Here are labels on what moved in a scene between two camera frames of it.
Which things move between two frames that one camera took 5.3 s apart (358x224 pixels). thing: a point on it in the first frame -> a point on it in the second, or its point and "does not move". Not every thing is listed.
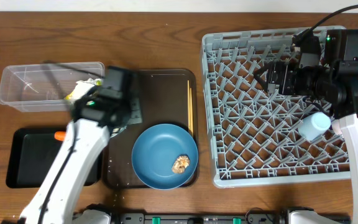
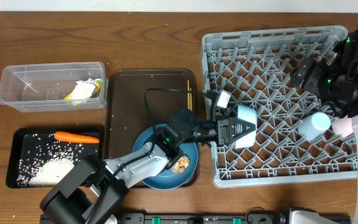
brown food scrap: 181,163 does not move
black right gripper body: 293,82 -> 316,81
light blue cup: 314,126 does not move
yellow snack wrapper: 70,95 does not move
